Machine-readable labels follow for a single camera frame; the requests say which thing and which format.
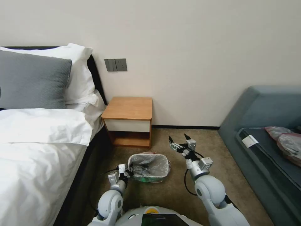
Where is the small clear trash can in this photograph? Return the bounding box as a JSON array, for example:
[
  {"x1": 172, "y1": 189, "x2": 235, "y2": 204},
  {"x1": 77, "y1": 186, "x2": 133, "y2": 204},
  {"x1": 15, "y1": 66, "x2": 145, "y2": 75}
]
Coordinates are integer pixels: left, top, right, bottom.
[{"x1": 127, "y1": 152, "x2": 171, "y2": 183}]

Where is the black baseboard strip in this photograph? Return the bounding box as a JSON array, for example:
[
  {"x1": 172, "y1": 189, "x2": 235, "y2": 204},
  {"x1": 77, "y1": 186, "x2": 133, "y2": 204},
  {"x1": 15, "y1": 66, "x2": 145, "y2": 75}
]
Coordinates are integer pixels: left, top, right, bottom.
[{"x1": 151, "y1": 125, "x2": 220, "y2": 130}]

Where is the grey plastic bin liner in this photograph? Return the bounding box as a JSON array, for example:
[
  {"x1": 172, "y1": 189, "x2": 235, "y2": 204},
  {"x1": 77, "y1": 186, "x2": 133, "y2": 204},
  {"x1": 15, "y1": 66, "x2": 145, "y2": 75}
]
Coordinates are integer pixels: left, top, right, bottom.
[{"x1": 129, "y1": 153, "x2": 170, "y2": 178}]

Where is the dark bed base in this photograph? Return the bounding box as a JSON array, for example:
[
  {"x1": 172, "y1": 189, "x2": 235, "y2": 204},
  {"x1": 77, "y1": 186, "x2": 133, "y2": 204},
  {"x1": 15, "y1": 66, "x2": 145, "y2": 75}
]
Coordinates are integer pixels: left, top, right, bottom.
[{"x1": 53, "y1": 121, "x2": 114, "y2": 226}]

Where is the white robot front shell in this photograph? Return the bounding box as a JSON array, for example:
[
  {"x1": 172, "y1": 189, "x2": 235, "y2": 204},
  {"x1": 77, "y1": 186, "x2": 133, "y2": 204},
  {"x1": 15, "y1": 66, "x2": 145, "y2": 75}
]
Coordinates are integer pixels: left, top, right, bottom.
[{"x1": 117, "y1": 206, "x2": 196, "y2": 226}]

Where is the wooden nightstand with white drawer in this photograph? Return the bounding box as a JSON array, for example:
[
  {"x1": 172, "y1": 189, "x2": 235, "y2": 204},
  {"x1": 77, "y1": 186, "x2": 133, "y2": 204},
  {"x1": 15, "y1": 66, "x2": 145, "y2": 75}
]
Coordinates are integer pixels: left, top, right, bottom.
[{"x1": 101, "y1": 96, "x2": 153, "y2": 148}]

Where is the white cushion tag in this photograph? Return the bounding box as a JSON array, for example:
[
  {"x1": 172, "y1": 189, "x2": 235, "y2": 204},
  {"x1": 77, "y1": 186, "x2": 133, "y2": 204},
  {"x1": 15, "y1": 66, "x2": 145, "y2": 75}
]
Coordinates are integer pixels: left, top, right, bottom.
[{"x1": 242, "y1": 135, "x2": 259, "y2": 148}]

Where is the flat white pillow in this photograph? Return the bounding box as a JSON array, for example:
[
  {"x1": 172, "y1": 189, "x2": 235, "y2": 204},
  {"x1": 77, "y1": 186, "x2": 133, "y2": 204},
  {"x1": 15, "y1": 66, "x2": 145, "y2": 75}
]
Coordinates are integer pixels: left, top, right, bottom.
[{"x1": 65, "y1": 89, "x2": 106, "y2": 123}]

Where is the dark sofa seat cushion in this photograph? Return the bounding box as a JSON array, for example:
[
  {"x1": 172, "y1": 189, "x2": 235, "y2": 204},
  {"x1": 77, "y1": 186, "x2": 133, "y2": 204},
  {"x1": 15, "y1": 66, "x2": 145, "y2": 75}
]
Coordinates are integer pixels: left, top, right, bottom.
[{"x1": 236, "y1": 127, "x2": 301, "y2": 226}]

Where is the white duvet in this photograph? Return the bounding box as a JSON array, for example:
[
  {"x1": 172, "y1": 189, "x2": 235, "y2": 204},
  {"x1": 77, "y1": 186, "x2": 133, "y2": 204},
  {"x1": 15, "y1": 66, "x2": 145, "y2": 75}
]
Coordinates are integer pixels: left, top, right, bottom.
[{"x1": 0, "y1": 108, "x2": 94, "y2": 226}]

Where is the black bed headboard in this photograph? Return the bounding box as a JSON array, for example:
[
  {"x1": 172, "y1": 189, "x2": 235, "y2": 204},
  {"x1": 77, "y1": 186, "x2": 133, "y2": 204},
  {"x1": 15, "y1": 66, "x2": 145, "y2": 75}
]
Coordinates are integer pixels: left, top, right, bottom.
[{"x1": 0, "y1": 46, "x2": 108, "y2": 107}]

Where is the large white pillow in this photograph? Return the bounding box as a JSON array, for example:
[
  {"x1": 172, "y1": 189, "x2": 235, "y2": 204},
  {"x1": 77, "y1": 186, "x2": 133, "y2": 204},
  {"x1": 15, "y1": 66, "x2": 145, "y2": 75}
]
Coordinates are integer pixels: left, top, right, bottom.
[{"x1": 0, "y1": 43, "x2": 96, "y2": 105}]

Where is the grey textured pillow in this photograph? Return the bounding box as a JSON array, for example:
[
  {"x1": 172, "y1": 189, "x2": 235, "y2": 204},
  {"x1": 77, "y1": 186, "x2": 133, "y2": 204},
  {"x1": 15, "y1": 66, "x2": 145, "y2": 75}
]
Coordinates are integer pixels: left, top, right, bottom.
[{"x1": 0, "y1": 50, "x2": 73, "y2": 110}]

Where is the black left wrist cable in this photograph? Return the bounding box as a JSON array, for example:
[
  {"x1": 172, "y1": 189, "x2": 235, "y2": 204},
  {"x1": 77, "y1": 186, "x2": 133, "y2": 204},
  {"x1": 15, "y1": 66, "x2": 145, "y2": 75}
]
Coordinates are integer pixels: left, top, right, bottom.
[{"x1": 97, "y1": 166, "x2": 119, "y2": 176}]

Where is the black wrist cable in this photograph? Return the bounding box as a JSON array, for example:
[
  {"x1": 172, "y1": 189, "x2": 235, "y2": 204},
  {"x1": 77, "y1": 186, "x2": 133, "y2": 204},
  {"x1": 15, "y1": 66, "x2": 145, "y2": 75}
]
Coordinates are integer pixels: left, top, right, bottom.
[
  {"x1": 97, "y1": 166, "x2": 119, "y2": 176},
  {"x1": 184, "y1": 152, "x2": 205, "y2": 196}
]

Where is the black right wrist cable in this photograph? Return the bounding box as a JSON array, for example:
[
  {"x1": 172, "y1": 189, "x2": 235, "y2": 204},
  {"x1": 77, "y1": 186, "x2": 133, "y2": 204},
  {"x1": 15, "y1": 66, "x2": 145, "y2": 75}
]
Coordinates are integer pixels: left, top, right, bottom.
[{"x1": 184, "y1": 152, "x2": 205, "y2": 196}]

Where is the teal sofa frame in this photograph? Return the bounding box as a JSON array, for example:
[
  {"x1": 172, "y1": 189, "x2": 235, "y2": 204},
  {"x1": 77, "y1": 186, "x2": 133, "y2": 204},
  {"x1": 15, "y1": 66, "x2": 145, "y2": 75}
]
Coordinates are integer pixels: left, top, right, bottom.
[{"x1": 217, "y1": 85, "x2": 301, "y2": 226}]

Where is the grey wall switch panel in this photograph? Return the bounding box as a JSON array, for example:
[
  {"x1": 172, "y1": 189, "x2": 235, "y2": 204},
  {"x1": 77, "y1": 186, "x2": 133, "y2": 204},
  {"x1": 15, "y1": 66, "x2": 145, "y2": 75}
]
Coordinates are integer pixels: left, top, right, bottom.
[{"x1": 104, "y1": 58, "x2": 128, "y2": 72}]

